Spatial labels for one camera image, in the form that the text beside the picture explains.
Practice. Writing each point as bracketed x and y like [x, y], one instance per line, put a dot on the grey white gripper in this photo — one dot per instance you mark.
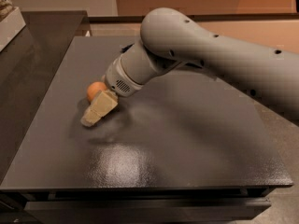
[118, 79]

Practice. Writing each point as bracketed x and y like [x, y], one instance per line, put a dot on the orange fruit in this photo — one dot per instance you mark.
[94, 88]

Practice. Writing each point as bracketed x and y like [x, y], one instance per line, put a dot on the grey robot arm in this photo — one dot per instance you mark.
[169, 39]

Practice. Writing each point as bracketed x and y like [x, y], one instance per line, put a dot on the dark side counter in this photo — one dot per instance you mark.
[27, 67]

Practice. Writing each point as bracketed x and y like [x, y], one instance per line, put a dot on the white box on counter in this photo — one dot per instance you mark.
[10, 26]

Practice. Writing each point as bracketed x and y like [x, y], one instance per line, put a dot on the dark table drawer front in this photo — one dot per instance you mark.
[147, 211]

